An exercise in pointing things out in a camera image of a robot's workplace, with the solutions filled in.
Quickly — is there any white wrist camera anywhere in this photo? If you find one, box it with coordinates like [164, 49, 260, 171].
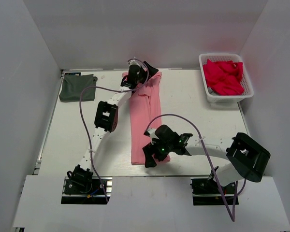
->
[144, 128, 159, 145]
[127, 58, 141, 67]

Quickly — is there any blue label sticker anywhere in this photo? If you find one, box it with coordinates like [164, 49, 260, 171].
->
[62, 72, 81, 76]

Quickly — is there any folded dark grey t-shirt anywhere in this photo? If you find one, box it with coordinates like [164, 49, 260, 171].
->
[59, 74, 98, 102]

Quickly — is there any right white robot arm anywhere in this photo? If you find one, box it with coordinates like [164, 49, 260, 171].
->
[143, 125, 271, 193]

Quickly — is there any pink t-shirt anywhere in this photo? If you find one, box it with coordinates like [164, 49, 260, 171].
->
[129, 72, 162, 165]

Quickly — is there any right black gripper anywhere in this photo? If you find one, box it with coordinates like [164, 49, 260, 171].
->
[143, 137, 173, 169]

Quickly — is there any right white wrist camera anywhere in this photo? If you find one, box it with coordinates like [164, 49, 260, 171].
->
[144, 128, 159, 145]

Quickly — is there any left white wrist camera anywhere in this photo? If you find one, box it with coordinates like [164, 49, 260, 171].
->
[127, 58, 141, 67]

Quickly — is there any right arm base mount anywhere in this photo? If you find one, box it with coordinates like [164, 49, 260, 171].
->
[190, 178, 235, 206]

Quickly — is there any red t-shirt in basket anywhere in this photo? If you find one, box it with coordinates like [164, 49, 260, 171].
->
[203, 60, 244, 96]

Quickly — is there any white plastic basket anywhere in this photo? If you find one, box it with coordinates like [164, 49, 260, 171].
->
[199, 53, 254, 103]

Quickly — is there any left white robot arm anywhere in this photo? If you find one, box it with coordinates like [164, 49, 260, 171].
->
[67, 58, 159, 194]

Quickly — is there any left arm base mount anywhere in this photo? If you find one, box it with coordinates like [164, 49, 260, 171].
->
[61, 171, 112, 205]

